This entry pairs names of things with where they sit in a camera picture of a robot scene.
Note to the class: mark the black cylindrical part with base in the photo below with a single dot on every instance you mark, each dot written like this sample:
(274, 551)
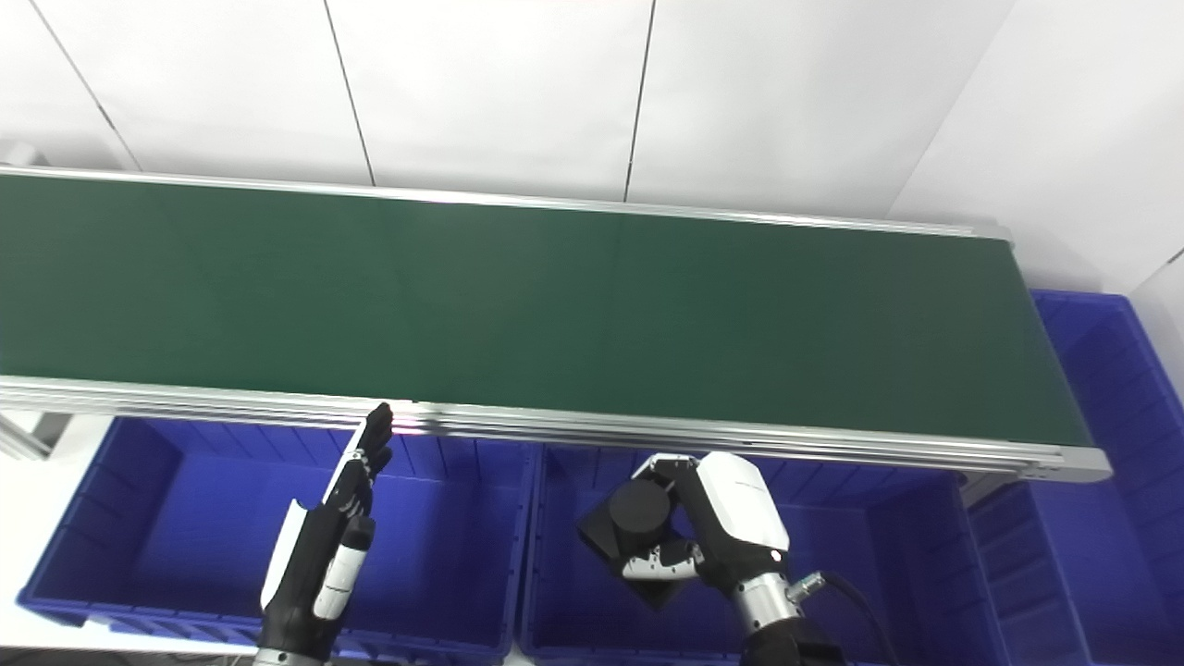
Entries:
(638, 513)

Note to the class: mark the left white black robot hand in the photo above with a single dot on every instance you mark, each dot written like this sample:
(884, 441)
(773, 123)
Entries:
(310, 573)

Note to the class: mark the grey conveyor end housing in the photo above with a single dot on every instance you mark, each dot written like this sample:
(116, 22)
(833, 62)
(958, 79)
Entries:
(14, 154)

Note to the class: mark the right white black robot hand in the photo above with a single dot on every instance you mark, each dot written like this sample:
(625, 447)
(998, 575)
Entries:
(740, 518)

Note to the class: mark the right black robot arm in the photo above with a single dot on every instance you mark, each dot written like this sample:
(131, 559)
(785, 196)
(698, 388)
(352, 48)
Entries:
(791, 647)

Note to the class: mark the green conveyor belt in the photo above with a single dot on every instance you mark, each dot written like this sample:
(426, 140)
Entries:
(740, 442)

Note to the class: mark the aluminium conveyor support leg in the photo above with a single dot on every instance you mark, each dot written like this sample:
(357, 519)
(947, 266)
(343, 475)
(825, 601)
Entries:
(32, 435)
(982, 488)

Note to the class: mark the blue plastic bin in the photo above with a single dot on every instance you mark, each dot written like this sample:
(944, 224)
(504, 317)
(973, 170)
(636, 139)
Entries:
(185, 527)
(869, 564)
(1101, 518)

